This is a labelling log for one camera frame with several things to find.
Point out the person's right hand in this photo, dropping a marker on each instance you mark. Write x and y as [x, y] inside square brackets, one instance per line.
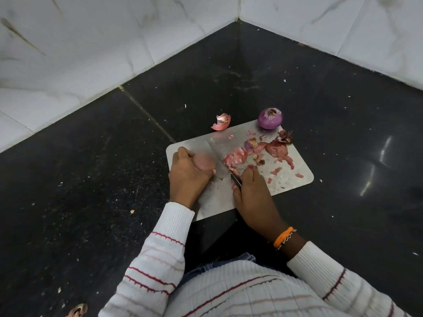
[254, 204]

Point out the person's left hand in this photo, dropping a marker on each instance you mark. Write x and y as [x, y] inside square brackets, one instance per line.
[185, 181]

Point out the red onion with dry roots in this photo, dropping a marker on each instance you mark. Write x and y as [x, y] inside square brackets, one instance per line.
[204, 161]

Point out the pile of onion peels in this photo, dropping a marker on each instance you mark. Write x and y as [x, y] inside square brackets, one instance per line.
[277, 149]

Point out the onion peel piece off board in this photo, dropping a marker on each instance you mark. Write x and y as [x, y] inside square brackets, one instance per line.
[220, 123]

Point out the person's left forearm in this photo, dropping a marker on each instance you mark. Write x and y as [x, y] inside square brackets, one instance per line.
[155, 257]

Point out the person's right forearm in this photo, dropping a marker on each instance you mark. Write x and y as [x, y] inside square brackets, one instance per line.
[330, 280]

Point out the orange thread wristband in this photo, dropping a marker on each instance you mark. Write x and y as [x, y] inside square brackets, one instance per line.
[282, 237]

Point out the steel cutting board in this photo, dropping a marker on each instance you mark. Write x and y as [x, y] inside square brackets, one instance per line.
[297, 161]

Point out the white striped sweater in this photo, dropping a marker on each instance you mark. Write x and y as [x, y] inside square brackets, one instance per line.
[251, 293]

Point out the brown curled scrap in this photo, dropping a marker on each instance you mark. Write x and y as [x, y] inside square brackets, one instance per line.
[78, 311]

